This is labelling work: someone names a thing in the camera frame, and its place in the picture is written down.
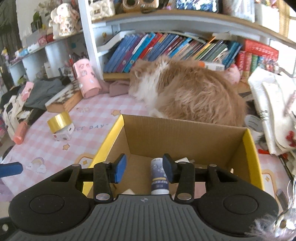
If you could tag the white shelf unit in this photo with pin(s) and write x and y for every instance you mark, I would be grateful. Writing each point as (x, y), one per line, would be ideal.
(97, 33)

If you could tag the grey cloth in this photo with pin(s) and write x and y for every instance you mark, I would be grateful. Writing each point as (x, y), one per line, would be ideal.
(42, 92)

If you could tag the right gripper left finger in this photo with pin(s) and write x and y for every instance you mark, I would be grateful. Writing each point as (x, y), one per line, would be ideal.
(105, 174)

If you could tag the orange white cat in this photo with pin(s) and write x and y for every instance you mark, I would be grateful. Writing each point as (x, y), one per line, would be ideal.
(183, 90)

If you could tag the yellow cardboard box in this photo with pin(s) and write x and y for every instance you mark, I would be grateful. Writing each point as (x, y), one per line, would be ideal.
(143, 138)

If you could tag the small white staples box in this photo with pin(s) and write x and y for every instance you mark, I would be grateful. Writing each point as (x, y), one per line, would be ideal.
(65, 133)

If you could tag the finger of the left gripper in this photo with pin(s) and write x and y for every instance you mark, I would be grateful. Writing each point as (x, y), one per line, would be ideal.
(10, 169)

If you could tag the pink plush toy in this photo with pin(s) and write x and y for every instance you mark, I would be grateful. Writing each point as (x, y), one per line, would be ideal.
(232, 74)

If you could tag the yellow tape roll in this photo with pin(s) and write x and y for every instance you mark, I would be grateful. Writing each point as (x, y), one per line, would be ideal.
(59, 121)

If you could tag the mauve folded cloth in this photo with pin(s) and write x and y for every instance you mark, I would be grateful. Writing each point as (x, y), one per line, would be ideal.
(115, 88)

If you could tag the pink tube bottle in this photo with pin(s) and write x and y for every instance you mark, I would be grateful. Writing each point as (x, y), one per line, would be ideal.
(20, 133)

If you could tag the pile of papers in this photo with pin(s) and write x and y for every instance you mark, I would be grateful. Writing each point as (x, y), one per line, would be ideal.
(274, 98)

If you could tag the wooden chess board box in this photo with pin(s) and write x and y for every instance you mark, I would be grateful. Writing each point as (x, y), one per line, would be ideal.
(66, 99)

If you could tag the pink checkered tablecloth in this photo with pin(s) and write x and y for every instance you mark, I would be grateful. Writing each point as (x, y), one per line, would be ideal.
(106, 127)

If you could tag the pink cylindrical tin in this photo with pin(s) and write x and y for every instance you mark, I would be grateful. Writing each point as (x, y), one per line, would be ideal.
(88, 82)

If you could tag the row of books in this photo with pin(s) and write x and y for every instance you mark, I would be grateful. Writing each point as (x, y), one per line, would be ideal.
(218, 52)

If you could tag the small white blue bottle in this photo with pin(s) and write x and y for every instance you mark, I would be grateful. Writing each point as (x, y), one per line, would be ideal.
(160, 183)

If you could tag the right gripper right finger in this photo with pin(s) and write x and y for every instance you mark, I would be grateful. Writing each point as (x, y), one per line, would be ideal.
(182, 173)

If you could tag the white tote bag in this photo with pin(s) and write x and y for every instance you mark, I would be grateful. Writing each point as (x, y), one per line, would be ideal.
(13, 113)

